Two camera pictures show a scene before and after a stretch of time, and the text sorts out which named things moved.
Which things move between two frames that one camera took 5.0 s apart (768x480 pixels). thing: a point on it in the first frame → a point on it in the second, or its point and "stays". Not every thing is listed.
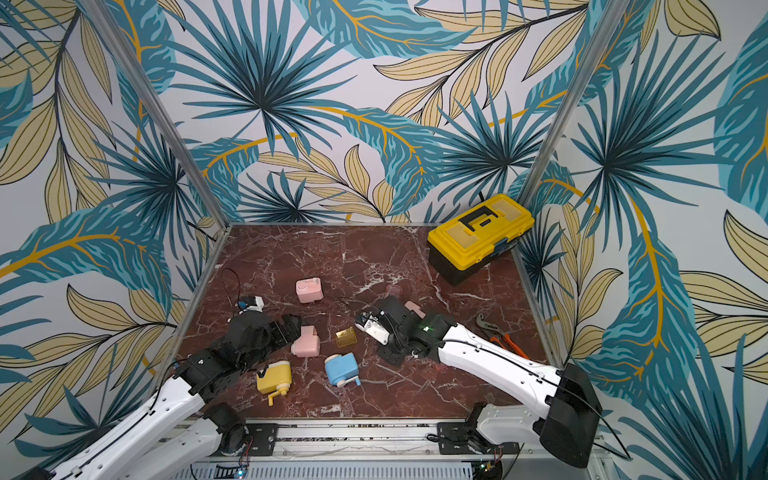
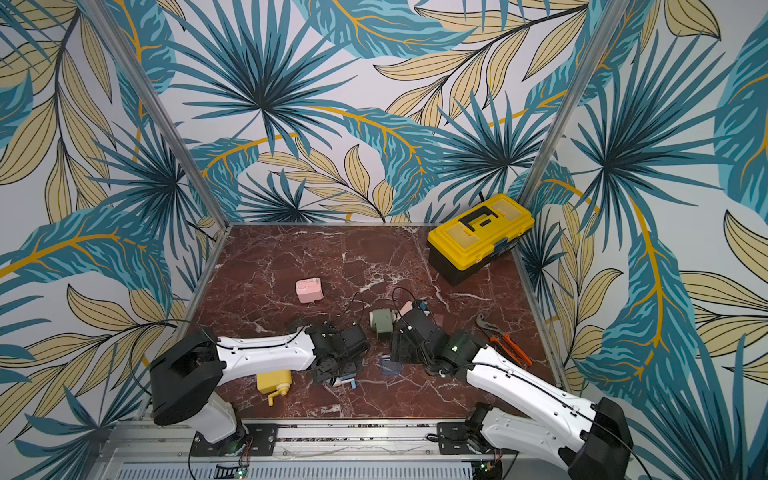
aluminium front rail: (362, 450) stays
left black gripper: (283, 339) → (321, 376)
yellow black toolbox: (470, 239) stays
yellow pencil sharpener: (277, 379) stays
